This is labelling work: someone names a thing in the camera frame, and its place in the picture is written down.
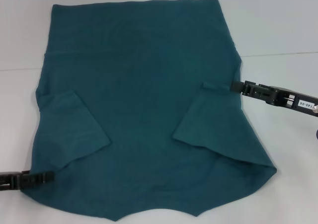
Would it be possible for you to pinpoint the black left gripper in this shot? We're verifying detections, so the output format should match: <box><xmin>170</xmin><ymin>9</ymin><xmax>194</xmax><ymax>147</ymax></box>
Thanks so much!
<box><xmin>0</xmin><ymin>170</ymin><xmax>55</xmax><ymax>192</ymax></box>

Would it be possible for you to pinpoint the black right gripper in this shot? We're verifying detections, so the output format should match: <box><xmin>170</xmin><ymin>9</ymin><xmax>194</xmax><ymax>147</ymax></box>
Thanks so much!
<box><xmin>231</xmin><ymin>80</ymin><xmax>318</xmax><ymax>117</ymax></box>

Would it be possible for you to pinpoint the teal blue shirt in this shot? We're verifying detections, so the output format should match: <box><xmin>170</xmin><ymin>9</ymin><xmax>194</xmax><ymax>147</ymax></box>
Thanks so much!
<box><xmin>18</xmin><ymin>0</ymin><xmax>278</xmax><ymax>222</ymax></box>

